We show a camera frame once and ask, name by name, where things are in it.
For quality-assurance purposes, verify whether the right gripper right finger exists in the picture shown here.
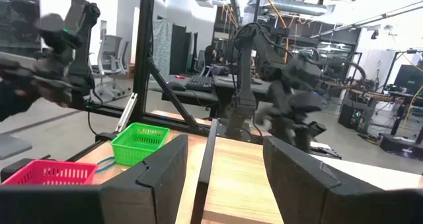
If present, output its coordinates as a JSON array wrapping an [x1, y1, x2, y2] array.
[[262, 135, 391, 224]]

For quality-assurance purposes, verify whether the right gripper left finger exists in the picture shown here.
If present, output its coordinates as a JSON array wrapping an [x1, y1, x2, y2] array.
[[100, 133, 189, 224]]

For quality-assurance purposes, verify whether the green plastic basket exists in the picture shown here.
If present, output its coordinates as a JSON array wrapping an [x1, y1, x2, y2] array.
[[110, 122, 171, 167]]

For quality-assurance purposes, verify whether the black desk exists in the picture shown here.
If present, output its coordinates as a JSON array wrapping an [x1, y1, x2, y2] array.
[[150, 73, 275, 108]]

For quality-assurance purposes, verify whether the grey office chair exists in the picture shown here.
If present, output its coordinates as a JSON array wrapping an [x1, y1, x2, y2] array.
[[95, 34, 132, 96]]

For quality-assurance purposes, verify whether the black computer tower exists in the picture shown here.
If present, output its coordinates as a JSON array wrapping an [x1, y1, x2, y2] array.
[[337, 98, 367, 134]]

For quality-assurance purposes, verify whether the thin blue rubber band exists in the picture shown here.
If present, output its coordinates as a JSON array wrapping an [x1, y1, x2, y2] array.
[[95, 156, 116, 174]]

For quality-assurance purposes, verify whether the black table clamp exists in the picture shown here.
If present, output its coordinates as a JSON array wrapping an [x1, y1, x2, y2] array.
[[95, 131, 117, 143]]

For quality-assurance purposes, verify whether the silver aluminium bar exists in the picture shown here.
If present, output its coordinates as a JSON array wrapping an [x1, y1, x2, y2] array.
[[115, 91, 138, 133]]

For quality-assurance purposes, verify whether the black computer mouse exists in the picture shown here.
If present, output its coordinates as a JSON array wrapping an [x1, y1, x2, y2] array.
[[167, 81, 186, 92]]

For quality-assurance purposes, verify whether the black keyboard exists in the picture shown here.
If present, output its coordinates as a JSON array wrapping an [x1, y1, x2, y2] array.
[[184, 75, 213, 92]]

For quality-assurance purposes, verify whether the person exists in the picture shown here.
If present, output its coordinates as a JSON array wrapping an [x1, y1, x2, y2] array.
[[204, 44, 219, 68]]

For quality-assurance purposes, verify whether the black floor equipment box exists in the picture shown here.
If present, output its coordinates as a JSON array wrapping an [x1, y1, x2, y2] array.
[[379, 134, 423, 161]]

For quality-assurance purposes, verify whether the red plastic basket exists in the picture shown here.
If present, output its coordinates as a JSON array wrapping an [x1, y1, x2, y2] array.
[[1, 159, 99, 186]]

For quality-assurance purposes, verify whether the black computer monitor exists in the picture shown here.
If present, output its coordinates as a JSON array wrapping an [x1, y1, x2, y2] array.
[[393, 64, 423, 96]]

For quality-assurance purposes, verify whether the silver ventilation duct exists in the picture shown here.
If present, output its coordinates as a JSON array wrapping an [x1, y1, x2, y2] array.
[[262, 0, 328, 17]]

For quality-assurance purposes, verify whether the black aluminium frame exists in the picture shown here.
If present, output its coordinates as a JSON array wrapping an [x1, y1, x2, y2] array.
[[65, 0, 262, 162]]

